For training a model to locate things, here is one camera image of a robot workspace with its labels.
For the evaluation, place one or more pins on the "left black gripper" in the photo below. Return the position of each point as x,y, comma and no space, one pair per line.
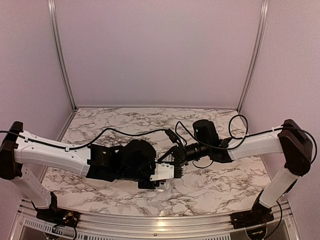
149,186

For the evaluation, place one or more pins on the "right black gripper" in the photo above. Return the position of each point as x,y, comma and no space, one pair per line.
178,151

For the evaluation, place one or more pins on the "white remote control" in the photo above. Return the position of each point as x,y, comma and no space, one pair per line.
162,185

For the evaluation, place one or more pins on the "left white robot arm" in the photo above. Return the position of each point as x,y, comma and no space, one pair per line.
135,161

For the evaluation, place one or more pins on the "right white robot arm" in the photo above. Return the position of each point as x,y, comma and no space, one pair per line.
297,145

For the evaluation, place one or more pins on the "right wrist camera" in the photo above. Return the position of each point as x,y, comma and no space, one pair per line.
174,138

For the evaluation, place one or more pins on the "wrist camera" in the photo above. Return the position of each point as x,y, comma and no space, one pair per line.
174,138
165,171

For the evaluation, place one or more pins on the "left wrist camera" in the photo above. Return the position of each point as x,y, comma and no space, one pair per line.
165,171

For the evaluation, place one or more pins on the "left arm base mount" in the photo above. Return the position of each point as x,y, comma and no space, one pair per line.
56,215

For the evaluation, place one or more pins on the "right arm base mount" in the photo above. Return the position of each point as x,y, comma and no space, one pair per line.
257,215

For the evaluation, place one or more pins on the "front aluminium rail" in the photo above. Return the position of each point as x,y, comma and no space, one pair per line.
98,226

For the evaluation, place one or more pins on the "right aluminium frame post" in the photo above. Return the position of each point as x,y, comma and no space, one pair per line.
261,29

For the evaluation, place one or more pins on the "aluminium frame post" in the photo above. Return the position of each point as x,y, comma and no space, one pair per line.
59,52
261,29

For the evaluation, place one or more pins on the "left aluminium frame post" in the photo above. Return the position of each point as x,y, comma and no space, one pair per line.
59,52

